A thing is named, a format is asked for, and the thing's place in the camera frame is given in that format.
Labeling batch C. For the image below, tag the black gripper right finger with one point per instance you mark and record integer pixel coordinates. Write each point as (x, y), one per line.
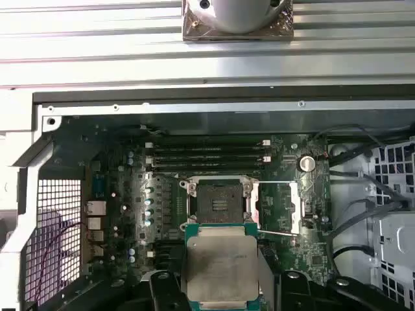
(295, 291)

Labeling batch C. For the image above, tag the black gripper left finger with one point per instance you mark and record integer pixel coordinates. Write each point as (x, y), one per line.
(162, 291)

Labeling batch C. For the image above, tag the metal socket cover frame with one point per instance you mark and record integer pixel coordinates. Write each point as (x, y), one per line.
(297, 207)

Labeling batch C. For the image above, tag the green motherboard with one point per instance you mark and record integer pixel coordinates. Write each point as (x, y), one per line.
(308, 252)

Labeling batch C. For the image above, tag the round silver coin battery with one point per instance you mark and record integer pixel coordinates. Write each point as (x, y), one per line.
(306, 163)

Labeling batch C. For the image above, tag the silver metal drive cage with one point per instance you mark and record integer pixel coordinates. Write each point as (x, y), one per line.
(395, 246)

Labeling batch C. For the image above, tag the CPU socket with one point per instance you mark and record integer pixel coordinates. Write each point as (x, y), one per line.
(220, 201)

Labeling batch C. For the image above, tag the silver green CPU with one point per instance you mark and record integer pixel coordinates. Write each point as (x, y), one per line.
(220, 265)

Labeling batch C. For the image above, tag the black silver PC case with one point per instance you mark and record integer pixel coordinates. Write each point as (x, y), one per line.
(194, 107)

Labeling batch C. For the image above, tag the blue rear port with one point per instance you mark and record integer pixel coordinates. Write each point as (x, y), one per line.
(99, 189)

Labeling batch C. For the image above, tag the RAM slot black clips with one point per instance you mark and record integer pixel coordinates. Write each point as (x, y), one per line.
(168, 261)
(168, 243)
(207, 150)
(207, 167)

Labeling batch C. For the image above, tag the RAM slot white clips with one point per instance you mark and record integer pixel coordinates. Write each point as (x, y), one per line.
(168, 252)
(207, 158)
(207, 142)

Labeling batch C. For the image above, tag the silver rear port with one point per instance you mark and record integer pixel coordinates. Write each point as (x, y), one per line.
(95, 208)
(95, 223)

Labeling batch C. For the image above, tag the brown square base plate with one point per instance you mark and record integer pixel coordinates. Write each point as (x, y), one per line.
(194, 32)

